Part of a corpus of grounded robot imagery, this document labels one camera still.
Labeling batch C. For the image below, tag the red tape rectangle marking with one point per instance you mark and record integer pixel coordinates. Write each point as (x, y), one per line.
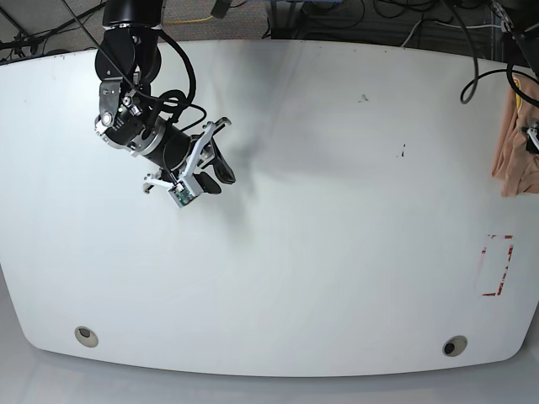
(494, 264)

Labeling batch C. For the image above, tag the table cable grommet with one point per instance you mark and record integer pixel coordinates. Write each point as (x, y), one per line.
(86, 337)
(454, 346)

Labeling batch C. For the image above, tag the left table cable grommet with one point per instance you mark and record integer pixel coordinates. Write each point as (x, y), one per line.
(86, 337)

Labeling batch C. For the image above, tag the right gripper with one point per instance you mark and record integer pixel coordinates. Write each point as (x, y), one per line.
(178, 155)

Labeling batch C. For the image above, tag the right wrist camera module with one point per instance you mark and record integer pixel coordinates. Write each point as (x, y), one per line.
(186, 190)

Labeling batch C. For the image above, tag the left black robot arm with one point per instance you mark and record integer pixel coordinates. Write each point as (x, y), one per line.
(519, 20)

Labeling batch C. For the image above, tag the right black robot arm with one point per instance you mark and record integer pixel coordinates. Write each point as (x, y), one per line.
(130, 118)

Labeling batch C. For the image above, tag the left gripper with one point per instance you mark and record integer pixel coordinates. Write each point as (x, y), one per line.
(531, 135)

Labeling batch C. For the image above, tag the peach T-shirt with emoji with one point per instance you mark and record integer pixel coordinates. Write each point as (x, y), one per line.
(516, 167)

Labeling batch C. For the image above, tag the right table cable grommet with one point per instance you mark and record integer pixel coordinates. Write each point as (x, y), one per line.
(454, 346)

